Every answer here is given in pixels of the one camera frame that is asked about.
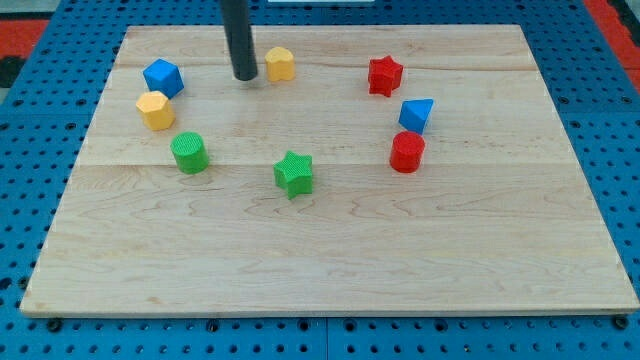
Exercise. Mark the yellow hexagon block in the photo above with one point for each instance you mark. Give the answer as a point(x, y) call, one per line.
point(155, 110)

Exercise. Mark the blue cube block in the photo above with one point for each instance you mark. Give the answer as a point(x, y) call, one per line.
point(163, 76)

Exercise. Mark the green star block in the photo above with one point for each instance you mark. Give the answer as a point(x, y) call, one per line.
point(294, 174)

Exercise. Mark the light wooden board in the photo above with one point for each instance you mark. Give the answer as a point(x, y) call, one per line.
point(498, 219)

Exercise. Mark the red cylinder block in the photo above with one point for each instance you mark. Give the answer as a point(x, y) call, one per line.
point(407, 151)

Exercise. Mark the blue triangle block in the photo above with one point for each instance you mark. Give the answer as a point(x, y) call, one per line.
point(414, 114)

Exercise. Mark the red star block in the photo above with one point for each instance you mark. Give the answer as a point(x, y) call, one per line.
point(384, 75)

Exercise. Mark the green cylinder block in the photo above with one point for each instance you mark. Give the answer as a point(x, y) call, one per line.
point(189, 152)

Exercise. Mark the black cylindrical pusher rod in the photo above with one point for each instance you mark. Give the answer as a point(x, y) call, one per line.
point(237, 27)

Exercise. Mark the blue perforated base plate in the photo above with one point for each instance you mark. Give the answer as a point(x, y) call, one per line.
point(49, 107)

